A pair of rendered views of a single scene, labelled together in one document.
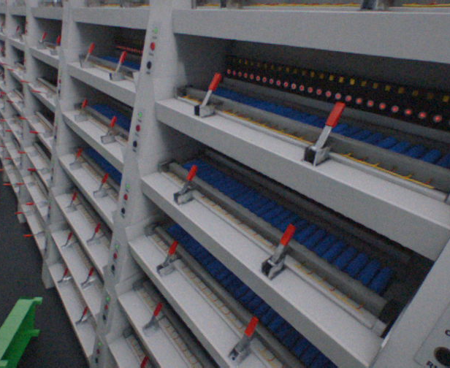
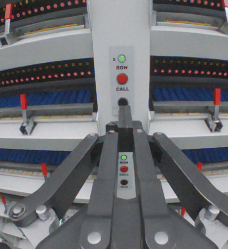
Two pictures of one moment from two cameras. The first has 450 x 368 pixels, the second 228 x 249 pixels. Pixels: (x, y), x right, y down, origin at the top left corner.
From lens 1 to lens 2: 0.16 m
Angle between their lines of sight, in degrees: 35
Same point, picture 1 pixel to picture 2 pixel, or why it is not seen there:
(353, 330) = (85, 127)
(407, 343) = (106, 110)
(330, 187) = (23, 50)
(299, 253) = (39, 109)
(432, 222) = (80, 33)
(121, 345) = (8, 227)
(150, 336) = not seen: hidden behind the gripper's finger
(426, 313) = (104, 87)
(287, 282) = (41, 130)
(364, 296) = (82, 107)
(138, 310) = not seen: outside the picture
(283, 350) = not seen: hidden behind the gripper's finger
